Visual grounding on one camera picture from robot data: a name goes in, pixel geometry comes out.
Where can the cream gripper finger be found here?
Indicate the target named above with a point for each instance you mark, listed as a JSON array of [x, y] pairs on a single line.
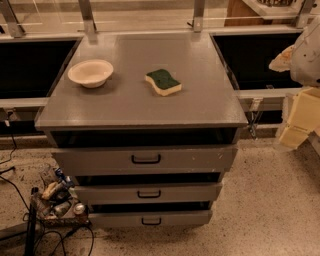
[[301, 117]]

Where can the grey bottom drawer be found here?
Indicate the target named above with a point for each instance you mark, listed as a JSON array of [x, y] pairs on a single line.
[[139, 219]]

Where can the grey drawer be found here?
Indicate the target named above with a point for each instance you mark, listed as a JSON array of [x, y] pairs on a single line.
[[139, 219], [144, 160], [150, 193]]

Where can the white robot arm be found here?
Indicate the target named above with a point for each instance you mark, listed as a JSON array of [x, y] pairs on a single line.
[[302, 60]]

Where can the grey top drawer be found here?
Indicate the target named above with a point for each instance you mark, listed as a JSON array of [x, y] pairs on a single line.
[[144, 160]]

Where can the grey drawer cabinet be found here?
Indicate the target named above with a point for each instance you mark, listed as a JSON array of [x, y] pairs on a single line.
[[151, 146]]

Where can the grey middle drawer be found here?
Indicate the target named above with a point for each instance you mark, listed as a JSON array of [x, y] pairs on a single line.
[[150, 193]]

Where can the green yellow sponge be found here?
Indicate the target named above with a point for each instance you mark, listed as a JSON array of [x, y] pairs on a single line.
[[162, 82]]

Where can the white bowl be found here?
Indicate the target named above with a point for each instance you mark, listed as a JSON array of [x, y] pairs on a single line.
[[91, 73]]

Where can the tray of cans and clutter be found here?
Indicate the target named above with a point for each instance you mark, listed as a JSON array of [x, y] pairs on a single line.
[[58, 205]]

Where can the black stand post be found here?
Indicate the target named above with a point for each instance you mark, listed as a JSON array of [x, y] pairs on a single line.
[[31, 225]]

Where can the metal frame rail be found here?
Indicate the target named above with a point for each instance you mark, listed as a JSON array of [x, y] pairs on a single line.
[[170, 27]]

